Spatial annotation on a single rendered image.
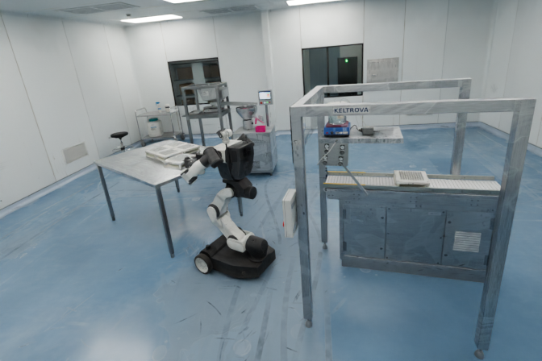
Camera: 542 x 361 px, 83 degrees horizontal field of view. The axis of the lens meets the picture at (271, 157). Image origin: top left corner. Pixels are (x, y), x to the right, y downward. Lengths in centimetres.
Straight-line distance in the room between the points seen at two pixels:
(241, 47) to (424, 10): 405
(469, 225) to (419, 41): 550
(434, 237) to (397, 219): 32
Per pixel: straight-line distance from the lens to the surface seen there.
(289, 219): 190
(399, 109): 174
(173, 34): 831
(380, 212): 277
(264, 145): 499
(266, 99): 521
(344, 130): 248
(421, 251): 299
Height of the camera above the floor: 193
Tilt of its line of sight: 19 degrees down
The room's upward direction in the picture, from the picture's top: 5 degrees counter-clockwise
